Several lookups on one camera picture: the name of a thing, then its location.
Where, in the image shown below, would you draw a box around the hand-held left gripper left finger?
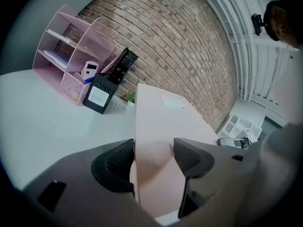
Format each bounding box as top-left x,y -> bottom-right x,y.
22,138 -> 154,227

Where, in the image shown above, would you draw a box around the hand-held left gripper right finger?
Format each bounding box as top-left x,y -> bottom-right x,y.
173,137 -> 261,220

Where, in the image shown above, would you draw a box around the white desk tray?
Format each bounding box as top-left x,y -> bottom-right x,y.
217,113 -> 264,142

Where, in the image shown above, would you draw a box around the black head camera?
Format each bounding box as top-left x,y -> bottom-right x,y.
250,13 -> 269,37

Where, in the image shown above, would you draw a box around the white ceiling pipes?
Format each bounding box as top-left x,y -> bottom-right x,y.
194,0 -> 288,118

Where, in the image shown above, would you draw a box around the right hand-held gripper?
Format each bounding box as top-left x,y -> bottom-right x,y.
217,136 -> 253,150

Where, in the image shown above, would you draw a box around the black mesh file holder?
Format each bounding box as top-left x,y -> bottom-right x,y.
82,47 -> 139,115

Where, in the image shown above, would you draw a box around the white paper stack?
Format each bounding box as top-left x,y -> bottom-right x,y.
45,28 -> 74,45
43,50 -> 70,69

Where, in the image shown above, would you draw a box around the pink folder box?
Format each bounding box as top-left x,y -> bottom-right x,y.
131,83 -> 220,222

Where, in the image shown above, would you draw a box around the pink mesh desk organizer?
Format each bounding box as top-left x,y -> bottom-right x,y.
32,5 -> 117,107

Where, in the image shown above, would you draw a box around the leafy green potted plant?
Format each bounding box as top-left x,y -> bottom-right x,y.
126,91 -> 137,104

